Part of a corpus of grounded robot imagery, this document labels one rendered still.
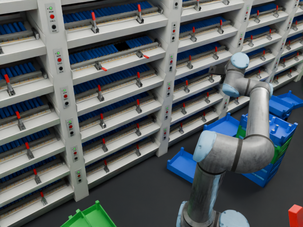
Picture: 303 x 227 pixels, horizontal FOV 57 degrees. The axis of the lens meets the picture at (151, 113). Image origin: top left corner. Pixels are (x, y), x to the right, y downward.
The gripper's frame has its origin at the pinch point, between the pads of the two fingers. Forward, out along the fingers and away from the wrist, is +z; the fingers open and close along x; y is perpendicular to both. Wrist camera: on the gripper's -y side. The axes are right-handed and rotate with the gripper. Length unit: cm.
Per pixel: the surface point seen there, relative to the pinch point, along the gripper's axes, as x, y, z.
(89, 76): -32, -68, -34
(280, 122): -9, 50, 19
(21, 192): -101, -85, -14
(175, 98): -15.6, -22.6, 22.3
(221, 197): -70, 29, 28
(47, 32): -26, -83, -61
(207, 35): 29.7, -16.2, 7.3
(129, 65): -17, -53, -22
